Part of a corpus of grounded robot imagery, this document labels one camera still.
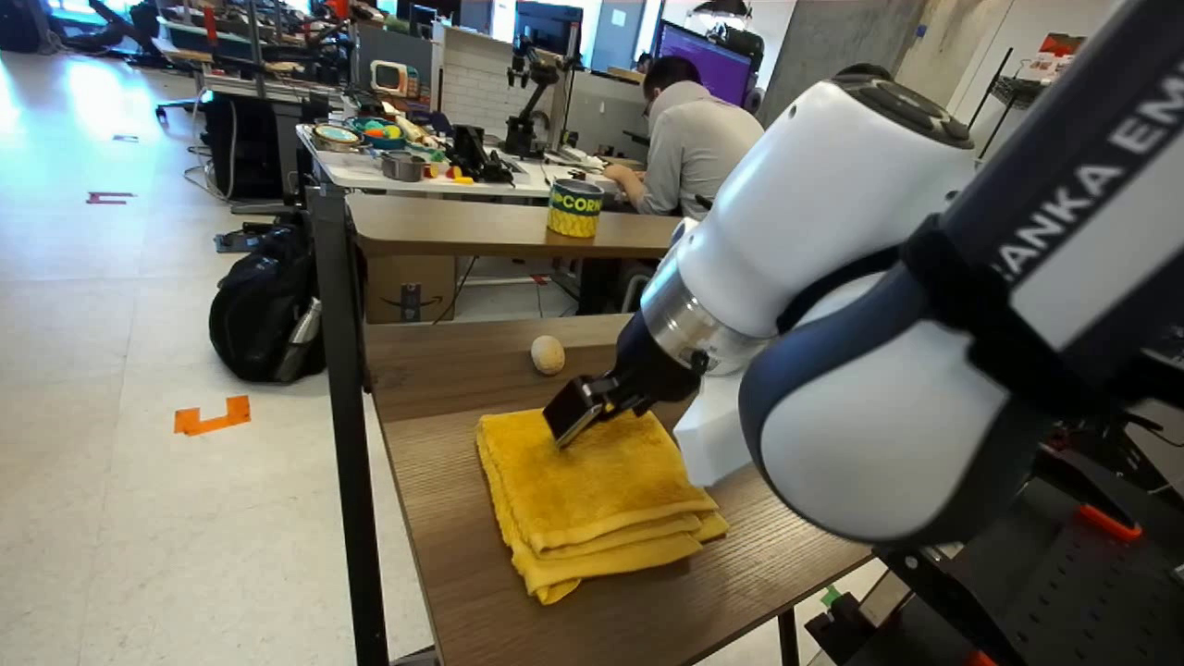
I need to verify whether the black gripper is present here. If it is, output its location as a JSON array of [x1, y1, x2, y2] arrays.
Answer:
[[544, 315, 701, 447]]

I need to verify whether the beige potato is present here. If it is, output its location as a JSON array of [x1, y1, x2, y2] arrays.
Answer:
[[530, 331, 565, 378]]

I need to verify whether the yellow towel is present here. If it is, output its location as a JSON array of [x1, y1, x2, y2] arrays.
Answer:
[[472, 410, 730, 605]]

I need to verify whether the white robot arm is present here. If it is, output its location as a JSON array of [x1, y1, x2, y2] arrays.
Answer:
[[544, 0, 1184, 542]]

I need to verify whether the green yellow can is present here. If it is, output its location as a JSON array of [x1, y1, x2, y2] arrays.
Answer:
[[546, 182, 604, 240]]

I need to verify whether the person in grey sweater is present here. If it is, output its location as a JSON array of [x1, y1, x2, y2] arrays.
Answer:
[[608, 56, 764, 217]]

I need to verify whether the black backpack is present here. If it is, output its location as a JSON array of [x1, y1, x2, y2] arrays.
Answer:
[[209, 220, 324, 386]]

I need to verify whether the orange floor marker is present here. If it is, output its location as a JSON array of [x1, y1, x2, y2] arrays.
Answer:
[[175, 394, 250, 436]]

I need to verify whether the computer monitor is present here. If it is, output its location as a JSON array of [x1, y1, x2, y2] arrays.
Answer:
[[655, 21, 754, 103]]

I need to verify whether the black orange clamp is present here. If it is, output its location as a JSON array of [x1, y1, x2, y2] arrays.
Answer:
[[1045, 471, 1145, 546]]

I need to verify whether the black table leg post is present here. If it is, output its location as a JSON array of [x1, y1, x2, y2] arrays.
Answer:
[[307, 182, 387, 666]]

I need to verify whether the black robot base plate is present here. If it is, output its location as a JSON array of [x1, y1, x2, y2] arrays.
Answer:
[[805, 473, 1184, 666]]

